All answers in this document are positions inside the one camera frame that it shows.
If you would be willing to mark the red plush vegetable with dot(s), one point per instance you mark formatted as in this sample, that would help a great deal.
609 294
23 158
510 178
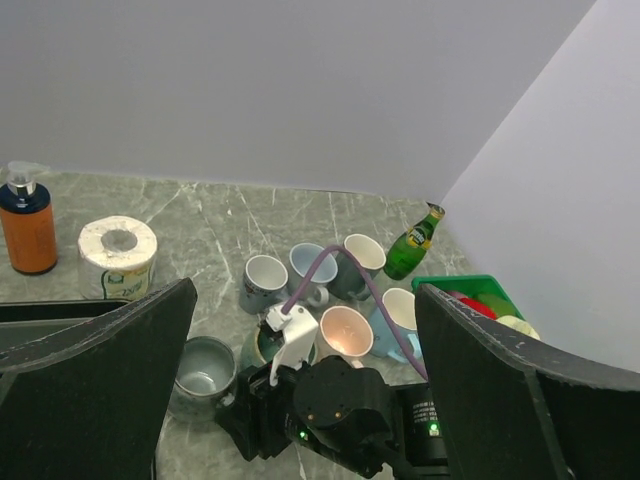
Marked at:
474 304

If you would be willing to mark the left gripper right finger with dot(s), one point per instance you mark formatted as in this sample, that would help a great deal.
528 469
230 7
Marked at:
513 407

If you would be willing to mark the light blue mug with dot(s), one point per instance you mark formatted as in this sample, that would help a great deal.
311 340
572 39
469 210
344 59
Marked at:
400 305

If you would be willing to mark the orange soap dispenser bottle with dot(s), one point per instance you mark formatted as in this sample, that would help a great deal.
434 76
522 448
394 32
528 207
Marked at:
27 220

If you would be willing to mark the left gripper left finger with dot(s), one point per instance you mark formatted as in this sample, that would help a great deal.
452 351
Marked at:
89 401

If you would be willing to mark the dark green plush avocado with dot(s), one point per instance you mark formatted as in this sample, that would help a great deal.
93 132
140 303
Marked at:
498 305

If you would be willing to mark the pale grey-blue mug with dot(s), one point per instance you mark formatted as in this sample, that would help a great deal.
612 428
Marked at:
205 380

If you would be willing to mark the pink mug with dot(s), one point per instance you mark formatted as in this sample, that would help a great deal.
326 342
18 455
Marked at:
343 331

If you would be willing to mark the green plush cabbage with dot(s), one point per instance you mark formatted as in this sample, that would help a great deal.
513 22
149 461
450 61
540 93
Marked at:
518 325

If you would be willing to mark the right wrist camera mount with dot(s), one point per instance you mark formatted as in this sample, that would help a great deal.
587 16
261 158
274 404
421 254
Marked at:
299 329

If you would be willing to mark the teal green mug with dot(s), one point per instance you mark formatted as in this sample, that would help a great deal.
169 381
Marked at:
259 348

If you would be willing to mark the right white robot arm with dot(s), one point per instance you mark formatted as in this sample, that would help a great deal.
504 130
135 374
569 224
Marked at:
350 416

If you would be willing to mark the green glass bottle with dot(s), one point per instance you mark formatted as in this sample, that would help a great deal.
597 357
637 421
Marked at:
410 248

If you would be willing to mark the dark slate blue mug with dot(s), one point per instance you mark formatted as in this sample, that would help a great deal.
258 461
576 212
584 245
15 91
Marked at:
263 284

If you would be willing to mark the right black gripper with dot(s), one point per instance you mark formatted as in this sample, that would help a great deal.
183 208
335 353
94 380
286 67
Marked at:
260 418

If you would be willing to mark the black serving tray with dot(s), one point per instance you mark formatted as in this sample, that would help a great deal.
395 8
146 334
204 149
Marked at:
27 321

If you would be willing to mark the green plastic basket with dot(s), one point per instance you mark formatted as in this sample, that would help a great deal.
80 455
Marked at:
470 285

